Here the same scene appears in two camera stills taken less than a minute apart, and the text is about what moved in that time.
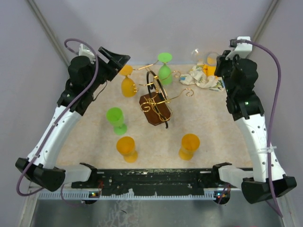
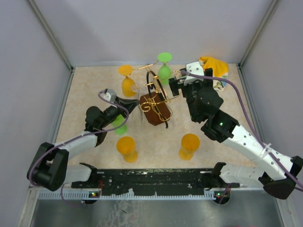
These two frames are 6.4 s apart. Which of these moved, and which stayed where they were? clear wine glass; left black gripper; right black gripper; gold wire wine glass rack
Moved: right black gripper; left black gripper; clear wine glass
Stayed: gold wire wine glass rack
